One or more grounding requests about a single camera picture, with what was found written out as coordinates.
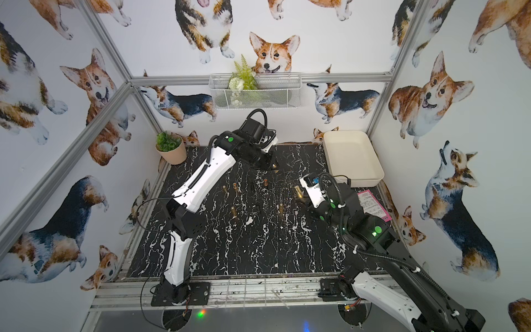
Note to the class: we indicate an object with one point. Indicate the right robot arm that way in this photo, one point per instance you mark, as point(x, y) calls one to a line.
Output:
point(423, 305)

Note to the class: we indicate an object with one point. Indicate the cream plastic tray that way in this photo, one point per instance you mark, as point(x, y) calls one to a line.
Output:
point(351, 154)

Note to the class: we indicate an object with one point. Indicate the pink paper card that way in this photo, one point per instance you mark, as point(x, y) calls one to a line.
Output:
point(372, 206)

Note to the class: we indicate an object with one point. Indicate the artificial fern with white flower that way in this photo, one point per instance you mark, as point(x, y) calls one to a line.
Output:
point(242, 84)

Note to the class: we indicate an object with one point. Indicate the aluminium front rail frame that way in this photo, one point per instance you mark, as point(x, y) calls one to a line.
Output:
point(248, 292)

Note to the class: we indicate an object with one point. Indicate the white wire wall basket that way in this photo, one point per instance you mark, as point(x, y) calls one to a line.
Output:
point(268, 91)

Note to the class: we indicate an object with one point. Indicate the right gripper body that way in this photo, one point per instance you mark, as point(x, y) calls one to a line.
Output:
point(325, 212)

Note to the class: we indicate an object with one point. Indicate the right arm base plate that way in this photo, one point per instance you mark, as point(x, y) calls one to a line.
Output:
point(337, 290)

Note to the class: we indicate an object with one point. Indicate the small potted green plant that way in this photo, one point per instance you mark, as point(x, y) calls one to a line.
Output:
point(171, 147)

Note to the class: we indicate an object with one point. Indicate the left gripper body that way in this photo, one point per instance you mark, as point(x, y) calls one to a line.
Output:
point(265, 161)

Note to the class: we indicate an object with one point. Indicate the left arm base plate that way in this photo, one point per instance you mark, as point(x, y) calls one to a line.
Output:
point(192, 293)

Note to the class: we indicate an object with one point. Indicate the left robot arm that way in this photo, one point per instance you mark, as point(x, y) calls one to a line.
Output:
point(183, 206)

